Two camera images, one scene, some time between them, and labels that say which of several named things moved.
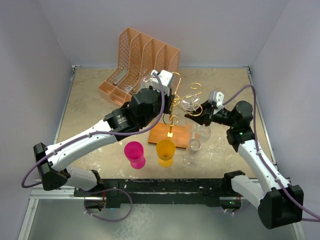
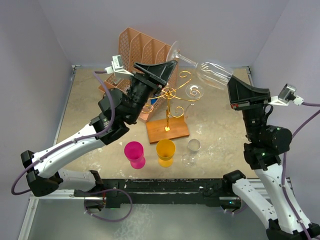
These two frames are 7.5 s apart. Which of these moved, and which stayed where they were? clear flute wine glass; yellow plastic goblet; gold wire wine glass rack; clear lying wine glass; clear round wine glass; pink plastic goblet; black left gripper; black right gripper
Moved: black right gripper; gold wire wine glass rack; clear round wine glass; black left gripper; clear flute wine glass
Stayed: clear lying wine glass; yellow plastic goblet; pink plastic goblet
